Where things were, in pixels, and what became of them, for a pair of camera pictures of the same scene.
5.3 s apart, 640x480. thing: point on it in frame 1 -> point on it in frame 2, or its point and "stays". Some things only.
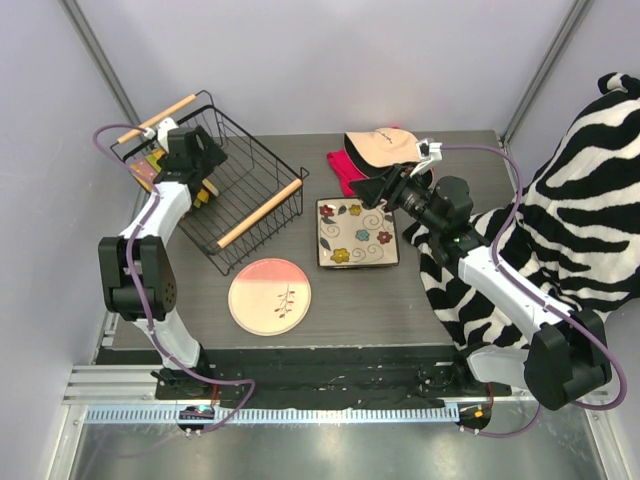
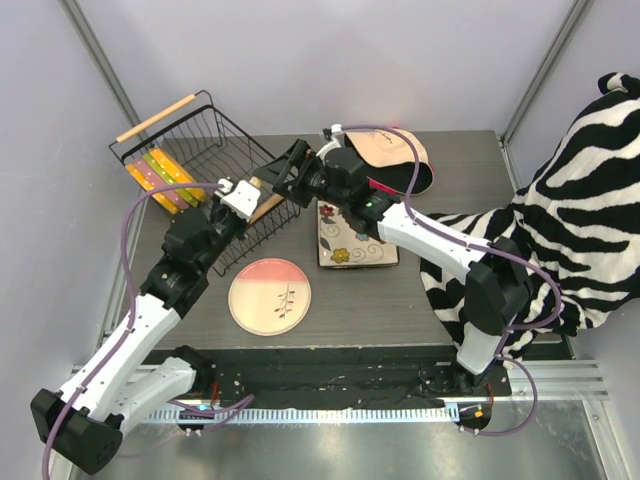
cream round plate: x=268 y=297 stays
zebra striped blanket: x=572 y=237 stays
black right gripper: x=392 y=181 -> x=298 y=173
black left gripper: x=201 y=163 -> x=220 y=218
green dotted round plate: x=154 y=161 stays
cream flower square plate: x=350 y=234 stays
